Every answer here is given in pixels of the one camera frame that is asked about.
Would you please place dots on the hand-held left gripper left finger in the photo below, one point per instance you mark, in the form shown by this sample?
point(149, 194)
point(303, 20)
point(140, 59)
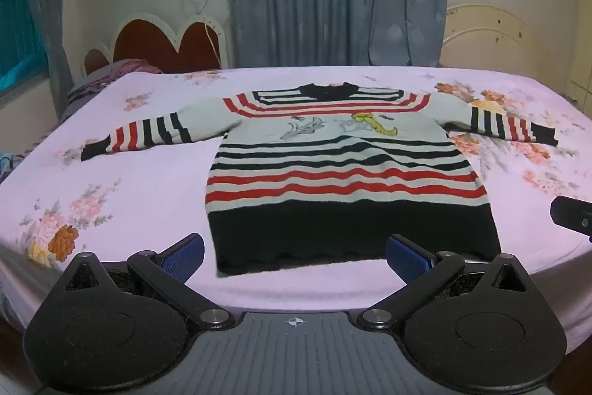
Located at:
point(185, 258)

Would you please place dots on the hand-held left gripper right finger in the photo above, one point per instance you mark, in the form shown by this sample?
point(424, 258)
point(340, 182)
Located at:
point(406, 258)

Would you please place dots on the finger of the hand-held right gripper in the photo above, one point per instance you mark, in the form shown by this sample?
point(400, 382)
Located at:
point(573, 214)

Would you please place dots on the striped knit sweater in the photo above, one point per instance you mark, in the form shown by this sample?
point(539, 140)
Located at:
point(347, 173)

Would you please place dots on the floral pink bed sheet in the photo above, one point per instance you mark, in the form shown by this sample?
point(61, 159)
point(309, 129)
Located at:
point(138, 173)

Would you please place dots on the cream wardrobe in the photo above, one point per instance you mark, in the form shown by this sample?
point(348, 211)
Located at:
point(583, 29)

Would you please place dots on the cream curved headboard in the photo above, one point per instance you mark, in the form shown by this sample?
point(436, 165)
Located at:
point(499, 38)

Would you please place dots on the pink pillow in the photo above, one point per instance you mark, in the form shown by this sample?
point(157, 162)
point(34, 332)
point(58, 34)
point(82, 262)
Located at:
point(106, 73)

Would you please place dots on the red heart-shaped headboard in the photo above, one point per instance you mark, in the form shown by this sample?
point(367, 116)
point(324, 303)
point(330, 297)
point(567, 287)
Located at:
point(148, 43)

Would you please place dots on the grey side curtain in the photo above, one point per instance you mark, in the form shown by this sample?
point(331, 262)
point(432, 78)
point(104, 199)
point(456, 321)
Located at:
point(46, 6)

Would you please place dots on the teal window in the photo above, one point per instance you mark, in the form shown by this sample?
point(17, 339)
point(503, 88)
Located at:
point(18, 6)

